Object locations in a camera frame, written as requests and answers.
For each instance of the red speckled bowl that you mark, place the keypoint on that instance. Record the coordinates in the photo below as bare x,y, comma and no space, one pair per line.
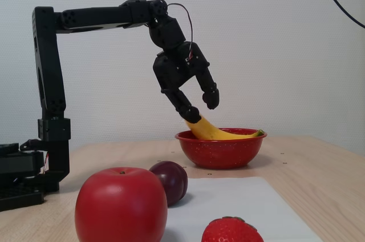
219,153

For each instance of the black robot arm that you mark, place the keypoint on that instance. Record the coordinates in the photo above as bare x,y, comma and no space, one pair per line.
94,19

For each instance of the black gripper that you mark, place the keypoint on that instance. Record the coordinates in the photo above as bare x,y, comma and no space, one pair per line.
174,71

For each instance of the dark purple plum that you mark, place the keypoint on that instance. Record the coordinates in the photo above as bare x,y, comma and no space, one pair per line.
174,182

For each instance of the yellow banana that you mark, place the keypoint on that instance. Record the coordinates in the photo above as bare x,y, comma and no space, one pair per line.
208,132

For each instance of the red strawberry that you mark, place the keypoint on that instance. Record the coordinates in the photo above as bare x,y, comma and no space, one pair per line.
228,232

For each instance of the red apple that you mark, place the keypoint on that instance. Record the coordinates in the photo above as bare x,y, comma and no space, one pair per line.
119,207

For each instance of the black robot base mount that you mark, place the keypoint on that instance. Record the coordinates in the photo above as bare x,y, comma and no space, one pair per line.
17,165

